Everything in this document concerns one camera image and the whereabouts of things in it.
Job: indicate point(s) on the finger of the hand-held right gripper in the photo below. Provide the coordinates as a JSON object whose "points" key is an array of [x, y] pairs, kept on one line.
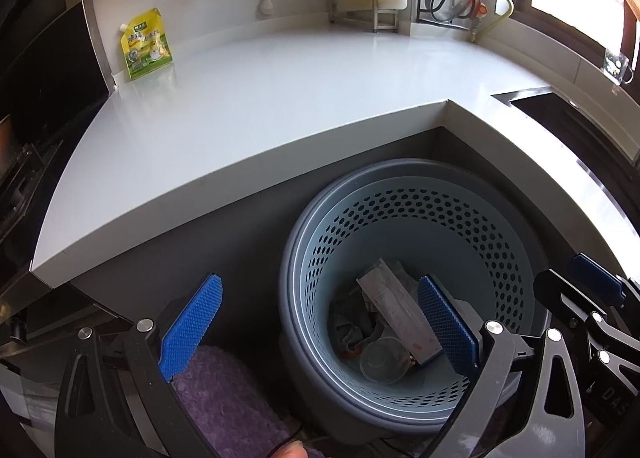
{"points": [[597, 275], [565, 303]]}

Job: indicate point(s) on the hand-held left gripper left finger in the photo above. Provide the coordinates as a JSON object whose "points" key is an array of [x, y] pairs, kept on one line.
{"points": [[192, 325]]}

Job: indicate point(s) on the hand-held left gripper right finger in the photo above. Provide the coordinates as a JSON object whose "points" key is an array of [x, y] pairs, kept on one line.
{"points": [[447, 325]]}

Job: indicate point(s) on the pink paper card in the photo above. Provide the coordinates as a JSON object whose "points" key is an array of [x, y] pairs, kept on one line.
{"points": [[395, 308]]}

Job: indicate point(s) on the clear plastic cup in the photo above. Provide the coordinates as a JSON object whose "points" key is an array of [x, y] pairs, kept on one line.
{"points": [[382, 363]]}

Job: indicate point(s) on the dark grey cloth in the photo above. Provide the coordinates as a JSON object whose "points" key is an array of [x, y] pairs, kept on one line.
{"points": [[352, 323]]}

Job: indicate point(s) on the small red wrapper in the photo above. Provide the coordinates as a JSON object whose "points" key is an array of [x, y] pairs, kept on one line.
{"points": [[350, 354]]}

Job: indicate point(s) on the blue-grey perforated waste basket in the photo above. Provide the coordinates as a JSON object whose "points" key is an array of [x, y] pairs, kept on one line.
{"points": [[320, 248]]}

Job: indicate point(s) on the purple fuzzy mat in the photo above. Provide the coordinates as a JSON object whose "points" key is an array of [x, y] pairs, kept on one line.
{"points": [[225, 398]]}

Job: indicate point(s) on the steel kitchen sink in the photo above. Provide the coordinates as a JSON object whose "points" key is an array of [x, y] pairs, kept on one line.
{"points": [[590, 127]]}

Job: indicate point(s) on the small clear acrylic stand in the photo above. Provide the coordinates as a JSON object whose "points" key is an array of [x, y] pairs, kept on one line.
{"points": [[616, 65]]}

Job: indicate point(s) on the black gas stove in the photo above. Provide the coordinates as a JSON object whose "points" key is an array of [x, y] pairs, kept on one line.
{"points": [[25, 177]]}

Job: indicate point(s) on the yellow detergent pouch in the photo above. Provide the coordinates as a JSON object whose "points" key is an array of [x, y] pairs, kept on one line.
{"points": [[147, 45]]}

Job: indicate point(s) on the black range hood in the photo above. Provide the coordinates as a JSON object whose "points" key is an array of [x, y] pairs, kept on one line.
{"points": [[45, 47]]}

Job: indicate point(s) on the steel board stand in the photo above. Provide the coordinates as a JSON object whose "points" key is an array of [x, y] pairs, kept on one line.
{"points": [[374, 2]]}

